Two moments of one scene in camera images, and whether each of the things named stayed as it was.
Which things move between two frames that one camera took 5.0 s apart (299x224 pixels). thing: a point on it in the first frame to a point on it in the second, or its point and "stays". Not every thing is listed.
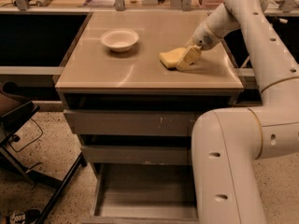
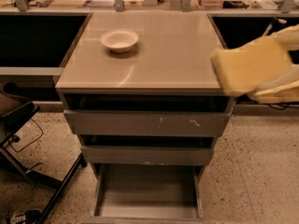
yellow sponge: (170, 58) to (245, 68)
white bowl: (120, 39) stays
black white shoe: (28, 217) stays
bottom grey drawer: (145, 193) stays
